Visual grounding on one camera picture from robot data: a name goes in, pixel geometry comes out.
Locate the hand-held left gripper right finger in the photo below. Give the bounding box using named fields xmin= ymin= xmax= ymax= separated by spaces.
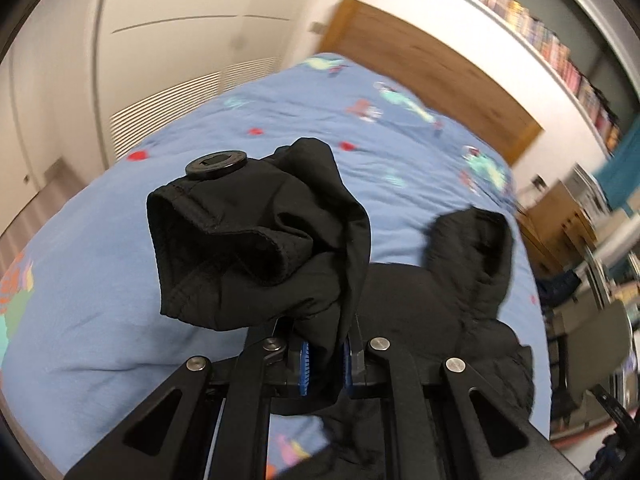
xmin=342 ymin=317 xmax=586 ymax=480

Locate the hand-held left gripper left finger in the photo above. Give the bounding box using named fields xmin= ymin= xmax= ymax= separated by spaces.
xmin=64 ymin=317 xmax=313 ymax=480

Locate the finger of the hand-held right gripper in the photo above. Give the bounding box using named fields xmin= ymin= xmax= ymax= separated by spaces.
xmin=592 ymin=384 xmax=638 ymax=441

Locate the black padded jacket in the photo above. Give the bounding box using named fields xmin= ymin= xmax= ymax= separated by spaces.
xmin=146 ymin=137 xmax=536 ymax=480

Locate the beige chair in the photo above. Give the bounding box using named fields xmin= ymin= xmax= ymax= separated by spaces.
xmin=550 ymin=300 xmax=633 ymax=431

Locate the dark blue bag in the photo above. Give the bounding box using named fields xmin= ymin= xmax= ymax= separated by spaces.
xmin=537 ymin=267 xmax=583 ymax=306

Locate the grey desk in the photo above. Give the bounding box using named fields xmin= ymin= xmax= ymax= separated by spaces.
xmin=580 ymin=237 xmax=640 ymax=311

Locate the wooden nightstand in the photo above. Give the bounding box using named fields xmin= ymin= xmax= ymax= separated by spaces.
xmin=517 ymin=180 xmax=601 ymax=276

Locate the grey printer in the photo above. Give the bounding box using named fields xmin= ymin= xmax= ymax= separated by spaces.
xmin=570 ymin=162 xmax=610 ymax=211

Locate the teal curtain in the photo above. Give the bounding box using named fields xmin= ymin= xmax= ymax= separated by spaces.
xmin=592 ymin=115 xmax=640 ymax=211

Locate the bed with blue duvet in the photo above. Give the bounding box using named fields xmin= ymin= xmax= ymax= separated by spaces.
xmin=0 ymin=52 xmax=553 ymax=480

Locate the white louvred vent panel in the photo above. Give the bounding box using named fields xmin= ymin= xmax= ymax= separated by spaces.
xmin=109 ymin=55 xmax=281 ymax=161

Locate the wooden headboard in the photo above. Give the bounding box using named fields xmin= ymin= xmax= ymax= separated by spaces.
xmin=318 ymin=0 xmax=544 ymax=166

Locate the row of books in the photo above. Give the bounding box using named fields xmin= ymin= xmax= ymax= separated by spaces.
xmin=410 ymin=0 xmax=623 ymax=156

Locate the white wardrobe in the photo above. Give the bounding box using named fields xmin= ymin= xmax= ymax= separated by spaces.
xmin=0 ymin=0 xmax=321 ymax=221

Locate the white wall shelf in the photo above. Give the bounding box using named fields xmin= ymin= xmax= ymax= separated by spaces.
xmin=385 ymin=0 xmax=616 ymax=161

